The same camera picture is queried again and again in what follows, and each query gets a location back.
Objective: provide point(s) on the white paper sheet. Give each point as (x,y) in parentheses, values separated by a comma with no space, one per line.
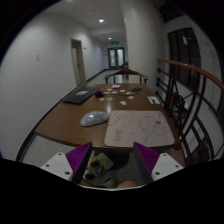
(116,86)

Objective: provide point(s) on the glass double door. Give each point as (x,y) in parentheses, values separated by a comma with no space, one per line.
(116,57)

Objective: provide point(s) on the wooden chair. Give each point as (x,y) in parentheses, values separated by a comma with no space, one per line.
(127,72)

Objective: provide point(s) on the white computer mouse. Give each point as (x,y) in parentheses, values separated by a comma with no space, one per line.
(93,118)

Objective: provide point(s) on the black metal railing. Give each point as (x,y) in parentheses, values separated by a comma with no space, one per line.
(195,115)

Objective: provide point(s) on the white door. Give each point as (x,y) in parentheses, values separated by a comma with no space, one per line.
(77,61)

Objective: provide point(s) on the small black box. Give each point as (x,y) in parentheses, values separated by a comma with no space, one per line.
(99,94)

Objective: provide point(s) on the white notepad with pen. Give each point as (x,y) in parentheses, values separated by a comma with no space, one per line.
(153,100)

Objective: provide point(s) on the wooden stair handrail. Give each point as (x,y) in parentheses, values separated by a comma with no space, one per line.
(206,74)

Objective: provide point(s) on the green exit sign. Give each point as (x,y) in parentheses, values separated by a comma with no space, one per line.
(115,42)

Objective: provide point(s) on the dark window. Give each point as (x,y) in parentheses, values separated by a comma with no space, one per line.
(184,48)

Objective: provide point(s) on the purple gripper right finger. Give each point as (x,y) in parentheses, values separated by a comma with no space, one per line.
(146,160)

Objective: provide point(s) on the black laptop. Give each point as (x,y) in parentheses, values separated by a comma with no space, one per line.
(81,95)

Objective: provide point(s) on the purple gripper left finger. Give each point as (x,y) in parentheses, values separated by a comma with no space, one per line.
(78,159)

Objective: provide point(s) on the white patterned mouse pad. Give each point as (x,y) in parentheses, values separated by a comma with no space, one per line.
(149,128)

